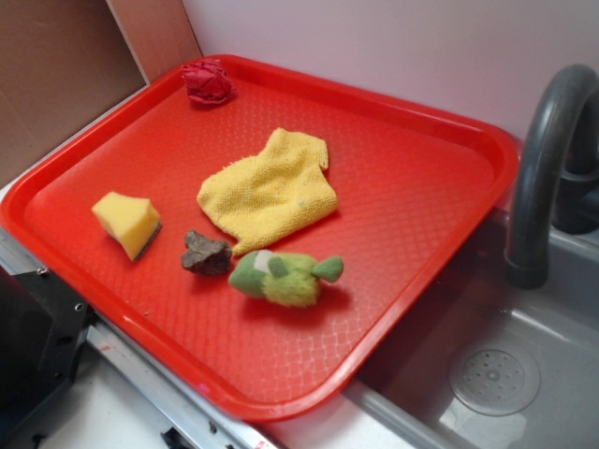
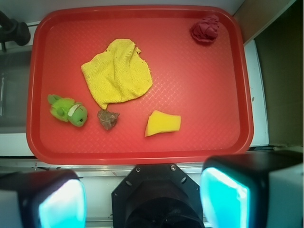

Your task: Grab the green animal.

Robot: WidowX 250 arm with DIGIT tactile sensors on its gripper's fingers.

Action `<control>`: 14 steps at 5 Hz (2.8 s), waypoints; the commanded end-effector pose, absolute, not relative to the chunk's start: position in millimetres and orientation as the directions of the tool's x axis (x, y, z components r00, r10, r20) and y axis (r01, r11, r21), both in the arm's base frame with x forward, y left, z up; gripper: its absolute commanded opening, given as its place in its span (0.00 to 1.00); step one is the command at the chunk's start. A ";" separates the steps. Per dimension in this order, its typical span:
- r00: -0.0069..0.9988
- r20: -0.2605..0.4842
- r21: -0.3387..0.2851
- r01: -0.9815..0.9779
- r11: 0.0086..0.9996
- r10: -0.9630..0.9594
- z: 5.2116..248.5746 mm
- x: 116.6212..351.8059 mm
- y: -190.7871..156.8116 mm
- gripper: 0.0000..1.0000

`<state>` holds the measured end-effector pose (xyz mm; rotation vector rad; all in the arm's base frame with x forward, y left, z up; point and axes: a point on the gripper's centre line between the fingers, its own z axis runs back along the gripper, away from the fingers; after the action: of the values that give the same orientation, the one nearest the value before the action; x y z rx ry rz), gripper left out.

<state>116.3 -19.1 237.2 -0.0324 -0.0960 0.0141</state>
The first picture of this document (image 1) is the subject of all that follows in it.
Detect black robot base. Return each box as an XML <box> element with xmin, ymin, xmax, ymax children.
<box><xmin>1</xmin><ymin>270</ymin><xmax>92</xmax><ymax>441</ymax></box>

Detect green plush animal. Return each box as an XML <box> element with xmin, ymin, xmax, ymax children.
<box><xmin>228</xmin><ymin>250</ymin><xmax>344</xmax><ymax>308</ymax></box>

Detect yellow microfiber cloth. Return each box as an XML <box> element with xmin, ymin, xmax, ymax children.
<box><xmin>197</xmin><ymin>128</ymin><xmax>339</xmax><ymax>255</ymax></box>

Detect brown rock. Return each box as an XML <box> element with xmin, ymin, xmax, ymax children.
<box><xmin>181</xmin><ymin>230</ymin><xmax>232</xmax><ymax>276</ymax></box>

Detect yellow sponge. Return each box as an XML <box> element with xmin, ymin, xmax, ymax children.
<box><xmin>92</xmin><ymin>192</ymin><xmax>162</xmax><ymax>261</ymax></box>

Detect crumpled red paper ball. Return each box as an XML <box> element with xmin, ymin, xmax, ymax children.
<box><xmin>182</xmin><ymin>59</ymin><xmax>235</xmax><ymax>105</ymax></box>

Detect grey plastic sink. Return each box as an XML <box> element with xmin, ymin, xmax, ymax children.
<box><xmin>346</xmin><ymin>211</ymin><xmax>598</xmax><ymax>448</ymax></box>

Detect sink drain strainer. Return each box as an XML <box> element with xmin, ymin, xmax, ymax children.
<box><xmin>447</xmin><ymin>340</ymin><xmax>541</xmax><ymax>416</ymax></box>

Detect grey toy faucet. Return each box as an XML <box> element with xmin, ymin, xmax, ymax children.
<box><xmin>504</xmin><ymin>65</ymin><xmax>598</xmax><ymax>289</ymax></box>

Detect brown cardboard panel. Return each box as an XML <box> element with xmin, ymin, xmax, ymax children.
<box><xmin>1</xmin><ymin>1</ymin><xmax>201</xmax><ymax>185</ymax></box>

